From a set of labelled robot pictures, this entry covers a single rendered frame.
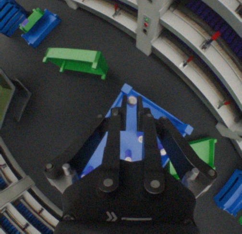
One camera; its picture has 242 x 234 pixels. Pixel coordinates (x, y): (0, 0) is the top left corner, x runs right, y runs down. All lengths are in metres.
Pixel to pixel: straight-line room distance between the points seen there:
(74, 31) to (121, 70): 0.46
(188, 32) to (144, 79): 0.38
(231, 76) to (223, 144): 0.56
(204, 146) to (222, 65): 0.53
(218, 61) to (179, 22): 0.19
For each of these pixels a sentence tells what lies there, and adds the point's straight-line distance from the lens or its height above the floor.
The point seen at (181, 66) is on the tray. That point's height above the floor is 0.15.
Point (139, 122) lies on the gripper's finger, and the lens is 0.16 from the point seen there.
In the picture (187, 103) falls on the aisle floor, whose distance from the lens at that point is 0.76.
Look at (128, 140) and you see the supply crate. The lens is 0.37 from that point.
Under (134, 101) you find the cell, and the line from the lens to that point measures 0.22.
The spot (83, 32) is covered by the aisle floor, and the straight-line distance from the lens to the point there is 0.92.
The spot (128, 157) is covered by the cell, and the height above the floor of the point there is 0.39.
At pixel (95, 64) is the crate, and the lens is 0.54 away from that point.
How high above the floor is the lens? 0.68
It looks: 85 degrees down
